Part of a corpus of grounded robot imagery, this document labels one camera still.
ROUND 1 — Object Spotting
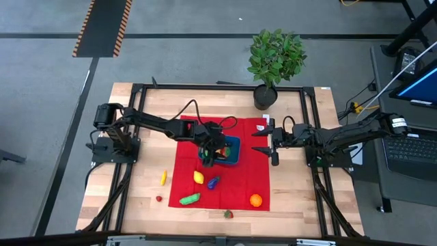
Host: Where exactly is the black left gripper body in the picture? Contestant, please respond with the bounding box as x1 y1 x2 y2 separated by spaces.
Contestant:
195 122 227 168

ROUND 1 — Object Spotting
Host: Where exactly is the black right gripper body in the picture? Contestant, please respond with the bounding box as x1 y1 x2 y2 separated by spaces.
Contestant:
271 124 295 167

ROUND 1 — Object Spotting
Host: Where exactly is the orange toy fruit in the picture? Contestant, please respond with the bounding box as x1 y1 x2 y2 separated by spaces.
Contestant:
249 193 264 208

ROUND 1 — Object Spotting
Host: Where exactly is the blue plastic container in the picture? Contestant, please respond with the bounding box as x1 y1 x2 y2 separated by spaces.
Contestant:
197 135 242 167

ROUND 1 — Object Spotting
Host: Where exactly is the red cloth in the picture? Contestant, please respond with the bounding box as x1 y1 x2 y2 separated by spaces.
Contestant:
168 115 271 212

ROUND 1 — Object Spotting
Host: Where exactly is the green cucumber toy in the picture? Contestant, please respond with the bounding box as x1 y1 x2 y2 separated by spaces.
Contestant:
179 193 201 206

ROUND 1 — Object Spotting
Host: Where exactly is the green plant in black pot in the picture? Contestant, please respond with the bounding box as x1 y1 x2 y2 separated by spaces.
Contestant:
247 28 307 111

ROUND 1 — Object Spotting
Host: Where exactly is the white paper sheet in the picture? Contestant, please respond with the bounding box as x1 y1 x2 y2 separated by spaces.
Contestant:
350 143 363 167

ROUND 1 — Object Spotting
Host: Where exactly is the dark grey desk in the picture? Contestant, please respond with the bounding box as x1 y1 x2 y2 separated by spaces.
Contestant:
370 44 437 208

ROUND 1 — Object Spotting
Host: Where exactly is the black power adapter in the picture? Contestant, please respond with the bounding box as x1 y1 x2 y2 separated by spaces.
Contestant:
392 46 423 82

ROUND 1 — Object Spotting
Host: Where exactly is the monitor with blue screen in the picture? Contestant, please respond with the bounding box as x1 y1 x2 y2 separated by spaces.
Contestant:
389 64 437 109

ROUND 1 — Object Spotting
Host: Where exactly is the striped black floor mat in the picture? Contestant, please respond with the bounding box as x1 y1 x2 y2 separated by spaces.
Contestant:
72 0 133 58

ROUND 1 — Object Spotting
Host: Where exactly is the black stand leg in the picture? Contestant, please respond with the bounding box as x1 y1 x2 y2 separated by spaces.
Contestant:
381 0 437 57

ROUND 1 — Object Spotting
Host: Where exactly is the black stand foot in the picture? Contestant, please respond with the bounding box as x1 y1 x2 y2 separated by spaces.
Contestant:
0 148 27 165

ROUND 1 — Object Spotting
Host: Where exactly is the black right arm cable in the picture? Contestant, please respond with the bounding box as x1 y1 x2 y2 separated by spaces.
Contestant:
281 115 296 133

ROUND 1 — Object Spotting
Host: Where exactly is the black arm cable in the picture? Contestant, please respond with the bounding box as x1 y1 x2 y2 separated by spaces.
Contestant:
169 98 238 131
281 115 296 133

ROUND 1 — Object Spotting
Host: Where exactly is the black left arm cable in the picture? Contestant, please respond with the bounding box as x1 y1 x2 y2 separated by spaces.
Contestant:
169 98 238 131

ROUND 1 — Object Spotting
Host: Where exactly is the black table frame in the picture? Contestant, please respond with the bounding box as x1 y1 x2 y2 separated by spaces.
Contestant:
76 83 365 239

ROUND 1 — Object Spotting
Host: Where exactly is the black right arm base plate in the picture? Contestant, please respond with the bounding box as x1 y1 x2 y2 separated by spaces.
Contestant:
305 145 355 169

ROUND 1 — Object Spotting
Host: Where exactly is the silver metal bracket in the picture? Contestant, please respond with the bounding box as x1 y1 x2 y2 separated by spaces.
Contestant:
105 234 146 246
296 238 337 246

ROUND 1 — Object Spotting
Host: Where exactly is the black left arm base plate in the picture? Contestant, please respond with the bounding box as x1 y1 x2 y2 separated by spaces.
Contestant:
90 135 141 164

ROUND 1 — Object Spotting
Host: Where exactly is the white cable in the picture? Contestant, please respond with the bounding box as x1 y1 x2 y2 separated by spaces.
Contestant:
356 40 437 119

